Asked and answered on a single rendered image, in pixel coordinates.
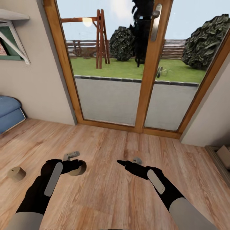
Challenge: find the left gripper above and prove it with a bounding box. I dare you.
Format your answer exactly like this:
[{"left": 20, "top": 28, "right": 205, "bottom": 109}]
[{"left": 65, "top": 159, "right": 83, "bottom": 173}]

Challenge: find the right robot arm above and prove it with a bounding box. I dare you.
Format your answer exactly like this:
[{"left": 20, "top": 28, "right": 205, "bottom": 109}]
[{"left": 117, "top": 156, "right": 220, "bottom": 230}]

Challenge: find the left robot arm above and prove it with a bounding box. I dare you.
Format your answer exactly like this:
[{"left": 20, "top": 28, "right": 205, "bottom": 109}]
[{"left": 5, "top": 151, "right": 83, "bottom": 230}]

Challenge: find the pillar candle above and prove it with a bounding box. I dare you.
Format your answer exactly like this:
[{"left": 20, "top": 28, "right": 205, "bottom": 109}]
[
  {"left": 68, "top": 159, "right": 87, "bottom": 176},
  {"left": 7, "top": 166, "right": 26, "bottom": 182}
]

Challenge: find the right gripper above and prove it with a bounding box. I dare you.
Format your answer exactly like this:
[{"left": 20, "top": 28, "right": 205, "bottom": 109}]
[{"left": 117, "top": 160, "right": 141, "bottom": 177}]

